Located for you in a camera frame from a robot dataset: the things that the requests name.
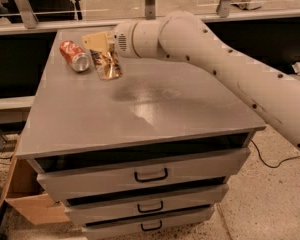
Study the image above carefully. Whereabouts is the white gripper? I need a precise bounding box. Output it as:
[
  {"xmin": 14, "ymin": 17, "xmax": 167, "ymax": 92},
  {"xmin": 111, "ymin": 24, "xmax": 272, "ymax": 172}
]
[{"xmin": 82, "ymin": 21, "xmax": 137, "ymax": 58}]

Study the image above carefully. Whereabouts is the orange patterned soda can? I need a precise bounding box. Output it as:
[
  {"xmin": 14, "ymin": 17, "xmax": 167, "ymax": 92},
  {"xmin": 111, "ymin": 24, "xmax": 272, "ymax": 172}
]
[{"xmin": 90, "ymin": 50, "xmax": 123, "ymax": 80}]

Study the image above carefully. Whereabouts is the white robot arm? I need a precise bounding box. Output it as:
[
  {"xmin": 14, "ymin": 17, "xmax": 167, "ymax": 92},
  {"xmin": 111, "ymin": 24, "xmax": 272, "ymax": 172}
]
[{"xmin": 82, "ymin": 11, "xmax": 300, "ymax": 151}]

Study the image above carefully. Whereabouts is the red soda can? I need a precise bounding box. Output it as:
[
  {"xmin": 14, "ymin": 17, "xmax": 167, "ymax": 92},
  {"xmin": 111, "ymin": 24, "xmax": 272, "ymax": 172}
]
[{"xmin": 59, "ymin": 40, "xmax": 90, "ymax": 73}]

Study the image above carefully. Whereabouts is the grey drawer cabinet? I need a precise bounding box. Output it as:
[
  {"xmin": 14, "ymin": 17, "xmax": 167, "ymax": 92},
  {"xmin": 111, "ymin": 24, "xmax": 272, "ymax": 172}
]
[{"xmin": 15, "ymin": 24, "xmax": 268, "ymax": 240}]

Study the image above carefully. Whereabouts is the top grey drawer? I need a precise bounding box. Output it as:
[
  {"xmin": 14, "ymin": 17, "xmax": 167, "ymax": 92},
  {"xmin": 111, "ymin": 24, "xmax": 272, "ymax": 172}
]
[{"xmin": 37, "ymin": 147, "xmax": 250, "ymax": 201}]

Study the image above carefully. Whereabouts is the grey drawer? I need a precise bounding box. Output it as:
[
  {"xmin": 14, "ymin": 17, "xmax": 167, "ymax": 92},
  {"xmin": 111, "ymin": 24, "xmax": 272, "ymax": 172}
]
[
  {"xmin": 37, "ymin": 147, "xmax": 250, "ymax": 201},
  {"xmin": 65, "ymin": 184, "xmax": 229, "ymax": 224},
  {"xmin": 82, "ymin": 206, "xmax": 214, "ymax": 240}
]

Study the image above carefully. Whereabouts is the cardboard box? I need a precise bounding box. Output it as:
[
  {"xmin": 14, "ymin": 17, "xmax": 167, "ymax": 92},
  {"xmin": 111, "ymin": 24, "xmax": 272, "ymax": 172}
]
[{"xmin": 0, "ymin": 143, "xmax": 69, "ymax": 225}]

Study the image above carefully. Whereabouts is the middle grey drawer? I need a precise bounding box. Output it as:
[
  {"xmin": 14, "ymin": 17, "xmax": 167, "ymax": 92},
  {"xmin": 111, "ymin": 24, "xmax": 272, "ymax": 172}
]
[{"xmin": 65, "ymin": 184, "xmax": 229, "ymax": 224}]

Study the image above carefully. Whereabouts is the bottom grey drawer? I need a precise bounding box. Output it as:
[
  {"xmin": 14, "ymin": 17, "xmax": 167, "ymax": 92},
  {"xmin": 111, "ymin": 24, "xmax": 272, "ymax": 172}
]
[{"xmin": 82, "ymin": 206, "xmax": 214, "ymax": 240}]

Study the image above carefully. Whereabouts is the middle metal railing post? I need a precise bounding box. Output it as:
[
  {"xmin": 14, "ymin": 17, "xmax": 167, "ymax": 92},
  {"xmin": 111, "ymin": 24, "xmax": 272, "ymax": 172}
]
[{"xmin": 145, "ymin": 0, "xmax": 156, "ymax": 20}]

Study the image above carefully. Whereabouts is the metal railing post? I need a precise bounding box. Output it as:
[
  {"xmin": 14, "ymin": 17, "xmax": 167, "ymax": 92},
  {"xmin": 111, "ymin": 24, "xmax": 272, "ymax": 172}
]
[
  {"xmin": 145, "ymin": 0, "xmax": 156, "ymax": 20},
  {"xmin": 216, "ymin": 0, "xmax": 231, "ymax": 18},
  {"xmin": 14, "ymin": 0, "xmax": 38, "ymax": 29}
]

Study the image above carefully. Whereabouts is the left metal railing post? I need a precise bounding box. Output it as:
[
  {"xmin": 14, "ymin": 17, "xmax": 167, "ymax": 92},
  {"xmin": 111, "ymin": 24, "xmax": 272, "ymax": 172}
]
[{"xmin": 14, "ymin": 0, "xmax": 38, "ymax": 29}]

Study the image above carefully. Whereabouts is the right metal railing post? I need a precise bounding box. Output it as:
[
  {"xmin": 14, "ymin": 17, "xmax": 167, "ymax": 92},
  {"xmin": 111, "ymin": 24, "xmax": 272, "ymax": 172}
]
[{"xmin": 216, "ymin": 0, "xmax": 231, "ymax": 18}]

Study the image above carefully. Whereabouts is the black floor cable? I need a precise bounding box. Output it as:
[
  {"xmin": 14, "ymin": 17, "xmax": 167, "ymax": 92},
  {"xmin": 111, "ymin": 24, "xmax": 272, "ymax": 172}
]
[{"xmin": 249, "ymin": 139, "xmax": 300, "ymax": 169}]

